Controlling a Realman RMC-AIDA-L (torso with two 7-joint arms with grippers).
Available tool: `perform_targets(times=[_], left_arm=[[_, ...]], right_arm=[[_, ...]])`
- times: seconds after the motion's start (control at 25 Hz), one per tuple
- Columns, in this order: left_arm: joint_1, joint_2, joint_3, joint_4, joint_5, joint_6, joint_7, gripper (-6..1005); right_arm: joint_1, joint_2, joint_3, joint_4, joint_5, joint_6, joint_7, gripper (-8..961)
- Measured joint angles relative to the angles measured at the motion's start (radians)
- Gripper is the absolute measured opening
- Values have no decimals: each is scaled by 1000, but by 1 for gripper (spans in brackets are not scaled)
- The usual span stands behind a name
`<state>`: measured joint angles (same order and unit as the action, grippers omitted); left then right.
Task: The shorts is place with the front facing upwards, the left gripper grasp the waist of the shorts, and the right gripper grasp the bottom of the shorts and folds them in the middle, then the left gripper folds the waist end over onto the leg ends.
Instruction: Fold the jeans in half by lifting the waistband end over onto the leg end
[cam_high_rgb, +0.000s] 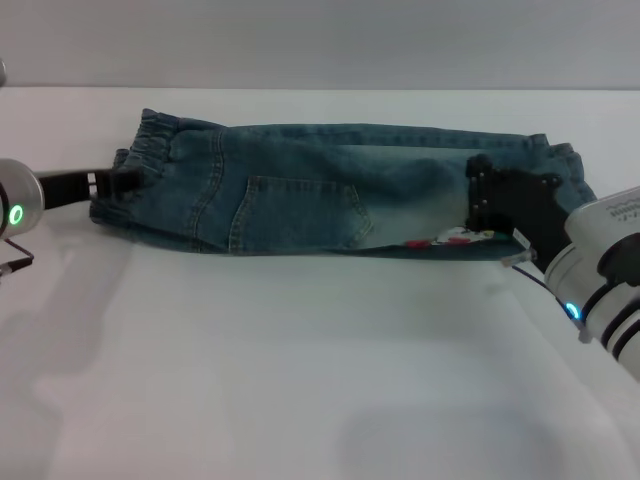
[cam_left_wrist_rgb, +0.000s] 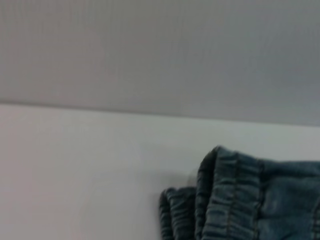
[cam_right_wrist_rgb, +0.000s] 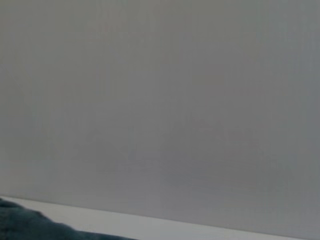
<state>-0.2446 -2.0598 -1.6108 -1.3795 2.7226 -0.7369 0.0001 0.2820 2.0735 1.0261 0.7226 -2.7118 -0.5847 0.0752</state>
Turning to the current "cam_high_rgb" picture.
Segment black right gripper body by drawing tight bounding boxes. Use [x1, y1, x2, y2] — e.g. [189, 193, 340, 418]
[492, 168, 574, 274]

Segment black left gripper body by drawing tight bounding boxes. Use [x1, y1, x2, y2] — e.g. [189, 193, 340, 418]
[33, 169, 96, 204]

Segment blue denim shorts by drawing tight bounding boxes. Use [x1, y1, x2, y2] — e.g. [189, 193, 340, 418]
[88, 107, 597, 264]

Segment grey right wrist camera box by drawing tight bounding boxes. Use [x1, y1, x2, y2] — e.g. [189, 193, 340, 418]
[564, 185, 640, 289]

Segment black cable with metal plug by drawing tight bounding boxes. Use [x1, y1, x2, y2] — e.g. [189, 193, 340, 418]
[0, 238, 36, 279]

